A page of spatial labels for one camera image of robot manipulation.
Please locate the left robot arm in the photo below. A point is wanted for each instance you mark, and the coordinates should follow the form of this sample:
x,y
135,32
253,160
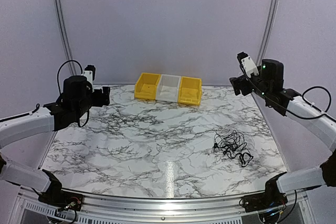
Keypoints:
x,y
76,97

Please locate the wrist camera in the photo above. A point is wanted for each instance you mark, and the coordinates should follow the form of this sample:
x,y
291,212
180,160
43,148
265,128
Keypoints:
x,y
89,72
248,65

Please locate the right yellow bin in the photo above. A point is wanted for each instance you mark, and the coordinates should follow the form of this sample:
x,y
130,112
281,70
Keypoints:
x,y
190,91

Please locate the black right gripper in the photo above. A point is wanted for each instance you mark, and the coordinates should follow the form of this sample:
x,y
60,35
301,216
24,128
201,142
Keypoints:
x,y
235,82

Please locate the left yellow bin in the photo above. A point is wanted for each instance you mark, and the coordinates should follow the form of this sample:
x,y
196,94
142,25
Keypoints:
x,y
146,86

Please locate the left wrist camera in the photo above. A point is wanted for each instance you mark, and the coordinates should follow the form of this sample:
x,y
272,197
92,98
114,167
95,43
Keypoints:
x,y
89,72

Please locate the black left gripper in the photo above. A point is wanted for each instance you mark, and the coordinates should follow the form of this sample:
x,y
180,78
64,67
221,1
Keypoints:
x,y
99,102

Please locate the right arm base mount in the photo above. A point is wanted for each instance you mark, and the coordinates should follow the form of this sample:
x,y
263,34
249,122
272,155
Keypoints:
x,y
261,201

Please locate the yellow bin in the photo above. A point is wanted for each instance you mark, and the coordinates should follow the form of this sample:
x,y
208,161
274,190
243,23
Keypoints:
x,y
146,86
190,91

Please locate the white translucent bin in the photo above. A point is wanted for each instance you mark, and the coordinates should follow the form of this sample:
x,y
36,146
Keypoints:
x,y
168,88

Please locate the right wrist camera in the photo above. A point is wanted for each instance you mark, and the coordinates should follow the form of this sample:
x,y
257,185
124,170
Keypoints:
x,y
248,65

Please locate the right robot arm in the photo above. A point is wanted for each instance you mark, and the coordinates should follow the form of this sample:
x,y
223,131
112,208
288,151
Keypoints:
x,y
266,81

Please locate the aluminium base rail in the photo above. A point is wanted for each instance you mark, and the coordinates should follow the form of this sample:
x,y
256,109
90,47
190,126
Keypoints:
x,y
113,209

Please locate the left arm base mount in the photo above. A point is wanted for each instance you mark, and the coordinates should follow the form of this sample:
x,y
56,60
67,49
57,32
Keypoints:
x,y
64,199

